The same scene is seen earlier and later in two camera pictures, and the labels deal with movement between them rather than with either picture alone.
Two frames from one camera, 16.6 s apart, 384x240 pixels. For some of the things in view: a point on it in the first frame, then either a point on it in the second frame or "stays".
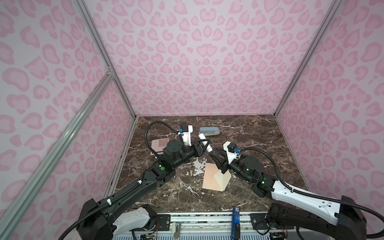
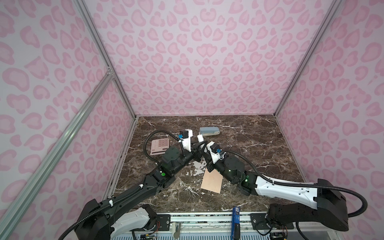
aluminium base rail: [208, 226] stays
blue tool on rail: [236, 227] stays
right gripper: [221, 162] → [208, 159]
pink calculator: [158, 145] stays
